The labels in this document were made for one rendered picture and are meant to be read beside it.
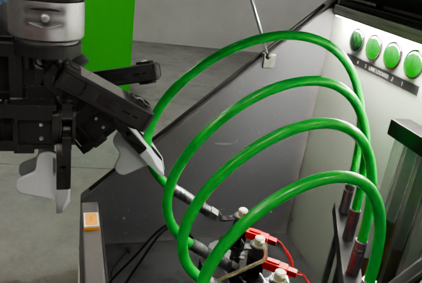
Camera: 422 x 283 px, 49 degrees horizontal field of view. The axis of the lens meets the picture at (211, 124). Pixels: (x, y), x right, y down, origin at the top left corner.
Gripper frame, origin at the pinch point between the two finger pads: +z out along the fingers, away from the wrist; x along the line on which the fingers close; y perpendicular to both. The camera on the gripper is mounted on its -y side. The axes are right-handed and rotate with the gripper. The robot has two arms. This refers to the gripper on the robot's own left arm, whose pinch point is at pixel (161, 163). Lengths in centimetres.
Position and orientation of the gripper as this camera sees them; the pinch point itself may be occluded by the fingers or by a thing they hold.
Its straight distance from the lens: 71.8
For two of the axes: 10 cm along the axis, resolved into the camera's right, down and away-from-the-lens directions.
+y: -7.9, 6.1, 0.3
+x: 0.9, 1.7, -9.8
